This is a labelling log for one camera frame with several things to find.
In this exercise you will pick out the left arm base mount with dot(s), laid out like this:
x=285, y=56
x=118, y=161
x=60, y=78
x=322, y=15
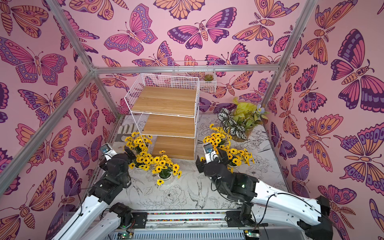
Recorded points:
x=133, y=220

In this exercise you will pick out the small succulent in wire basket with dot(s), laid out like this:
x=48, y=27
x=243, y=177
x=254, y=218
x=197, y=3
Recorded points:
x=209, y=78

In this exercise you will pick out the green striped leafy potted plant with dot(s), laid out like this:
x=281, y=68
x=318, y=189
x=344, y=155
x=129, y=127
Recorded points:
x=240, y=121

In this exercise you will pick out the grey white gardening glove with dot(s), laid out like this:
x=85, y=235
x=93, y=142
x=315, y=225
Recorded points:
x=125, y=131

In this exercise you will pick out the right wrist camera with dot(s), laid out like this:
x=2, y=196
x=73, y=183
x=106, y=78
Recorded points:
x=210, y=154

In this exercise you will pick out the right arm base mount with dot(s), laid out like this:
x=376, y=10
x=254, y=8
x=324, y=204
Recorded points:
x=239, y=218

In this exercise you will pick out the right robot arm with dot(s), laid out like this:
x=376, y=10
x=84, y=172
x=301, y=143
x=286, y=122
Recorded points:
x=312, y=216

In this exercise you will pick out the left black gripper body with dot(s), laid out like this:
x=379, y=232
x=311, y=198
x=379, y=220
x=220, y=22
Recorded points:
x=129, y=159

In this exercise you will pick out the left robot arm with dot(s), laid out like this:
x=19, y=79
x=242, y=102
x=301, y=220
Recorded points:
x=98, y=217

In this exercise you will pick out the white wire wooden shelf rack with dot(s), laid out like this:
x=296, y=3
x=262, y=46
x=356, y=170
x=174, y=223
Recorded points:
x=167, y=109

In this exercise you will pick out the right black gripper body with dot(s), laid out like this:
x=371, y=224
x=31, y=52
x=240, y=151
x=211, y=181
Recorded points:
x=223, y=157

